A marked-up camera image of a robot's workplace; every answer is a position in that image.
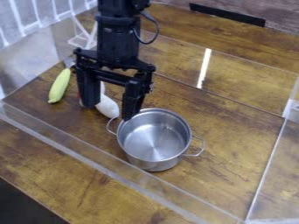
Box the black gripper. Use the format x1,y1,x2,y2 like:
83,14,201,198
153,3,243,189
74,15,155,121

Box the white plush mushroom red cap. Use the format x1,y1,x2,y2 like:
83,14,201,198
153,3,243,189
94,82,120,118

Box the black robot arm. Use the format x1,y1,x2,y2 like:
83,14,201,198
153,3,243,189
74,0,155,121

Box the silver metal pot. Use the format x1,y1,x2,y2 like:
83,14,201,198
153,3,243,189
107,108,206,172

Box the clear acrylic triangular stand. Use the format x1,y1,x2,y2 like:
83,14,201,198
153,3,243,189
68,17,98,50

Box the black bar on table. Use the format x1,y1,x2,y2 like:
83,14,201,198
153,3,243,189
190,3,267,27

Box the yellow handled metal peeler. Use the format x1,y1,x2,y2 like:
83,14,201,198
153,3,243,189
48,57,75,104

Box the black cable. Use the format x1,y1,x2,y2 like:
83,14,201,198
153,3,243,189
131,10,162,46

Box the clear acrylic tray wall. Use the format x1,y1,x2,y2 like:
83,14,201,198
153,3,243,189
0,101,299,224

